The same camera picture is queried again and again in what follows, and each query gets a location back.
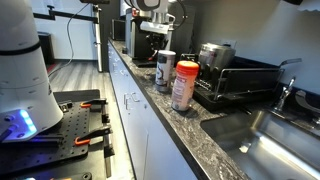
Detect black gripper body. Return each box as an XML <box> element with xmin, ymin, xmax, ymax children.
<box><xmin>146</xmin><ymin>32</ymin><xmax>169</xmax><ymax>45</ymax></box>

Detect stainless steel sink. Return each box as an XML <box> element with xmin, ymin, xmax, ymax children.
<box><xmin>200</xmin><ymin>110</ymin><xmax>320</xmax><ymax>180</ymax></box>

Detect black dish drying rack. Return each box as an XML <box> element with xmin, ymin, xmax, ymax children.
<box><xmin>193</xmin><ymin>56</ymin><xmax>284</xmax><ymax>112</ymax></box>

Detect grey cabinet front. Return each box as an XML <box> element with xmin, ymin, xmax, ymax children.
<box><xmin>108</xmin><ymin>42</ymin><xmax>196</xmax><ymax>180</ymax></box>

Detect stainless steel pot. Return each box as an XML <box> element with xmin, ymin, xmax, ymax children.
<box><xmin>198</xmin><ymin>43</ymin><xmax>236</xmax><ymax>79</ymax></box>

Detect chrome sink faucet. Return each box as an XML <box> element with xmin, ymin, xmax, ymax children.
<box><xmin>274</xmin><ymin>76</ymin><xmax>296</xmax><ymax>111</ymax></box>

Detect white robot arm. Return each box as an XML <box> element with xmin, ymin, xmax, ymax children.
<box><xmin>0</xmin><ymin>0</ymin><xmax>63</xmax><ymax>143</ymax></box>

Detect black coffee machine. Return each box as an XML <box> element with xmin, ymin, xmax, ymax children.
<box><xmin>124</xmin><ymin>0</ymin><xmax>188</xmax><ymax>67</ymax></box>

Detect orange black clamp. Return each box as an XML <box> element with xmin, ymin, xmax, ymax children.
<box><xmin>74</xmin><ymin>125</ymin><xmax>112</xmax><ymax>146</ymax></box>
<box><xmin>80</xmin><ymin>98</ymin><xmax>107</xmax><ymax>108</ymax></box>

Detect black camera on mount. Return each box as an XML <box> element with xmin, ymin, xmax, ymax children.
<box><xmin>80</xmin><ymin>0</ymin><xmax>110</xmax><ymax>4</ymax></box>

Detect white cylindrical canister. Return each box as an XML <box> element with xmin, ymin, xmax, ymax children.
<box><xmin>155</xmin><ymin>50</ymin><xmax>176</xmax><ymax>92</ymax></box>

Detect orange black clamp rear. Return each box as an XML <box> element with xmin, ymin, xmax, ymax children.
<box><xmin>80</xmin><ymin>98</ymin><xmax>107</xmax><ymax>108</ymax></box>

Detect orange black clamp front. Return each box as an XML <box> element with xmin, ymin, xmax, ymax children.
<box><xmin>74</xmin><ymin>125</ymin><xmax>112</xmax><ymax>146</ymax></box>

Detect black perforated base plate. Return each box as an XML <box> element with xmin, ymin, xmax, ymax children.
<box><xmin>0</xmin><ymin>102</ymin><xmax>90</xmax><ymax>176</ymax></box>

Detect orange lid creamer bottle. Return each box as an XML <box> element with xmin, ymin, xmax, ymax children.
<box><xmin>171</xmin><ymin>60</ymin><xmax>199</xmax><ymax>111</ymax></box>

